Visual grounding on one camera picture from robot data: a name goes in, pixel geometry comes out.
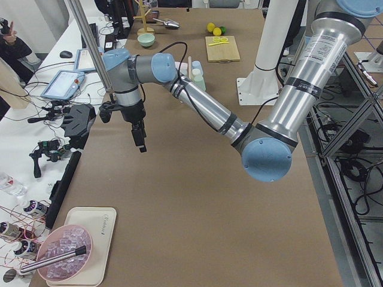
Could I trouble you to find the yellow plastic knife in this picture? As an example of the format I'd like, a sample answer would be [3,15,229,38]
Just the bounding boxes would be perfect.
[208,42,230,47]

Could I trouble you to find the aluminium frame post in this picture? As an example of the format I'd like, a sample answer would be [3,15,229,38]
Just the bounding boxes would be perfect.
[68,0,113,94]

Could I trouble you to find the cream plastic tray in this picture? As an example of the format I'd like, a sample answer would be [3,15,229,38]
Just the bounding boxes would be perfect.
[38,207,117,286]

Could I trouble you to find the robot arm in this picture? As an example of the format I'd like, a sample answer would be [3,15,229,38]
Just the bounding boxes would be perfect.
[100,1,382,182]

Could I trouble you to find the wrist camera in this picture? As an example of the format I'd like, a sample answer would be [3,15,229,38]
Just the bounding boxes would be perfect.
[99,101,123,123]

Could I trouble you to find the teach pendant tablet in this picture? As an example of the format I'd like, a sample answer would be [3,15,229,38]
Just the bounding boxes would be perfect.
[74,48,96,72]
[41,70,86,100]

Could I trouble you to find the white cup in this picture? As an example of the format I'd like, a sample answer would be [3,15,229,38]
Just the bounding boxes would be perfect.
[191,68,203,81]

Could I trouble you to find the sage green cup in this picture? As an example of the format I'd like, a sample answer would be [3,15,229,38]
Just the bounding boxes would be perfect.
[193,75,206,91]

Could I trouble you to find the white wire cup rack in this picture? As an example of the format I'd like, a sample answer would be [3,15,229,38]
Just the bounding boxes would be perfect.
[188,56,194,83]

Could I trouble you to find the mint green bowl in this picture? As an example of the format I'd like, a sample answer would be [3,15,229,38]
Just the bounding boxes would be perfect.
[137,33,156,48]

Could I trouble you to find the pink plastic cup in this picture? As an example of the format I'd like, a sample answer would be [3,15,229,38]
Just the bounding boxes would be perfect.
[175,62,189,76]

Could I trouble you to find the wooden mug tree stand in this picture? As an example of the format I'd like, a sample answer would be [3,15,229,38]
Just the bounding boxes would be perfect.
[133,0,155,36]

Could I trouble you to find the black computer mouse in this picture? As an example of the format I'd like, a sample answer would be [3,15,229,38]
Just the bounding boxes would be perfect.
[59,50,73,59]

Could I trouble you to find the steel ice scoop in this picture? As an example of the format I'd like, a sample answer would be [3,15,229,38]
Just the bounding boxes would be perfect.
[153,18,180,29]

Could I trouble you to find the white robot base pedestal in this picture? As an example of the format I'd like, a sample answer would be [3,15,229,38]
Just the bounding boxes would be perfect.
[237,1,306,106]

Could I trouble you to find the yellow lemon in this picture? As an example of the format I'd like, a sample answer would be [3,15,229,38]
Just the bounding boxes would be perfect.
[206,23,215,33]
[212,27,222,36]

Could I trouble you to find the pink bowl with ice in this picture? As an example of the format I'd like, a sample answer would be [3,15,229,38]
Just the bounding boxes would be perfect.
[37,224,93,282]

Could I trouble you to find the metal scoop handle tool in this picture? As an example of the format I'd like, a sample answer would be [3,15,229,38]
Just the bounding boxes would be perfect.
[20,245,87,274]

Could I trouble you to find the bamboo cutting board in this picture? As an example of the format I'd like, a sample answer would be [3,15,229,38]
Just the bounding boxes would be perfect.
[205,36,241,63]

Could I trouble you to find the light blue cup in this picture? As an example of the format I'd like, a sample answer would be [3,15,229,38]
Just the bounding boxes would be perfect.
[191,60,203,73]

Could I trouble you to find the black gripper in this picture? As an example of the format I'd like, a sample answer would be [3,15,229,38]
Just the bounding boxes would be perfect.
[121,100,147,152]

